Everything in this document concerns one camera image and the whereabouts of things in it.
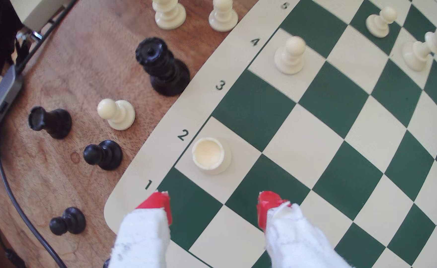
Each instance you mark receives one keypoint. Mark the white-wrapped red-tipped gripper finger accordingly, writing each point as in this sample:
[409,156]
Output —
[296,245]
[140,242]

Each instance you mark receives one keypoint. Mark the white chess rook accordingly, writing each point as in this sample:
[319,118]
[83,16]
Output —
[208,153]

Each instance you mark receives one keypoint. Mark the black chess pawn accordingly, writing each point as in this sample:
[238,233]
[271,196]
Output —
[71,220]
[105,154]

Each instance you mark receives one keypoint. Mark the white chess pawn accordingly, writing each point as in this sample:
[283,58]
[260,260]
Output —
[223,18]
[120,113]
[378,24]
[291,56]

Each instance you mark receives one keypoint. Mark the black chess piece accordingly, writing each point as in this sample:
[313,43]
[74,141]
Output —
[56,123]

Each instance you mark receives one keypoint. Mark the black chess rook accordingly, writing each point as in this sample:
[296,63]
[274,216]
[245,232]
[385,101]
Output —
[166,72]

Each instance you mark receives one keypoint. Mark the white chess queen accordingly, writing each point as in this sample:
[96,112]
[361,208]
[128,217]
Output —
[415,56]

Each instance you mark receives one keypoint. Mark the white chess piece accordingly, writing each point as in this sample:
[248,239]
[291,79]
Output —
[169,16]

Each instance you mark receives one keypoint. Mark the green and cream chessboard mat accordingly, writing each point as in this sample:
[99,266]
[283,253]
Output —
[333,100]

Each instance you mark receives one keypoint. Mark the grey USB hub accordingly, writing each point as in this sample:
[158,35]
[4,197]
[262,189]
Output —
[4,95]

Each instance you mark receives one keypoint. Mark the beige plastic box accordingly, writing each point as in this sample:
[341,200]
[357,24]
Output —
[36,11]

